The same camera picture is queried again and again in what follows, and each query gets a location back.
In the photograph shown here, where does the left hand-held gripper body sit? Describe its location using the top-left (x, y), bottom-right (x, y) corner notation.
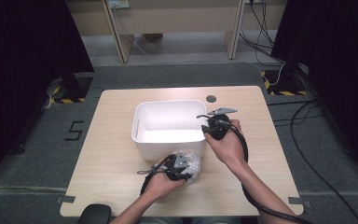
top-left (164, 151), bottom-right (194, 182)

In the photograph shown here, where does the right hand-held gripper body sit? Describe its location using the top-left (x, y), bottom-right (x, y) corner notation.
top-left (206, 106), bottom-right (239, 141)

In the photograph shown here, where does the white waffle cloth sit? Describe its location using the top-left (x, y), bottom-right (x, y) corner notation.
top-left (171, 149), bottom-right (202, 185)

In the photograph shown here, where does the white plastic storage bin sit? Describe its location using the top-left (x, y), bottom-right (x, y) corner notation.
top-left (131, 99), bottom-right (209, 162)

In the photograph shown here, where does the person's right hand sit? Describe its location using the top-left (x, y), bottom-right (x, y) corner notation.
top-left (204, 119), bottom-right (247, 168)

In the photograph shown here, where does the person's left hand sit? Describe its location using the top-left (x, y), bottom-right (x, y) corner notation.
top-left (143, 172), bottom-right (188, 203)

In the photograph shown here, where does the black stand base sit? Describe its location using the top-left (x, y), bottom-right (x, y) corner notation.
top-left (260, 63), bottom-right (310, 97)
top-left (48, 73), bottom-right (94, 105)

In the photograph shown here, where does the dark brown object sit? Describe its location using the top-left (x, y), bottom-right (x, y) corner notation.
top-left (143, 33), bottom-right (164, 42)

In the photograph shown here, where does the black chair armrest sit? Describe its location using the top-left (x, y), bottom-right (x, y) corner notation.
top-left (77, 203), bottom-right (112, 224)

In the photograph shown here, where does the beige background desk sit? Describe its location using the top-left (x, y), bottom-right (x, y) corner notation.
top-left (64, 0), bottom-right (288, 64)

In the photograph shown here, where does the grey tape piece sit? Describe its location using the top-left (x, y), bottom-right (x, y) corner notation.
top-left (288, 196), bottom-right (311, 209)
top-left (55, 195), bottom-right (76, 204)

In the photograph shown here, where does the black curtain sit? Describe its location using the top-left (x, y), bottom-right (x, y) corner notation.
top-left (271, 0), bottom-right (358, 185)
top-left (0, 0), bottom-right (94, 188)

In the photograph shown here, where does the grey wrist strap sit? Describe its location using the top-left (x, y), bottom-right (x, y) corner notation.
top-left (137, 167), bottom-right (158, 175)

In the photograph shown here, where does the left hand-held gripper cable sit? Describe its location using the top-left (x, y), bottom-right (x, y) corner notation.
top-left (139, 154), bottom-right (175, 197)

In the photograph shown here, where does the hand-held gripper cable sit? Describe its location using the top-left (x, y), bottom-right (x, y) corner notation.
top-left (139, 154), bottom-right (175, 197)
top-left (220, 119), bottom-right (313, 224)

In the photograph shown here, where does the short white cable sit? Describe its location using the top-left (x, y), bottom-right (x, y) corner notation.
top-left (268, 62), bottom-right (287, 87)

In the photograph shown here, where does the black cable bundle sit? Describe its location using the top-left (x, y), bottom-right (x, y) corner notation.
top-left (239, 0), bottom-right (285, 64)

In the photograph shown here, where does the right hand-held gripper cable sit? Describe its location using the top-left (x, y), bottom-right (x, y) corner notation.
top-left (220, 119), bottom-right (313, 224)

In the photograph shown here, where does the long black floor cable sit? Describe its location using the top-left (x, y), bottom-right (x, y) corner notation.
top-left (290, 99), bottom-right (358, 224)

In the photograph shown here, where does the wall power socket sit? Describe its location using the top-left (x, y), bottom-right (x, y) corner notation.
top-left (107, 0), bottom-right (131, 9)

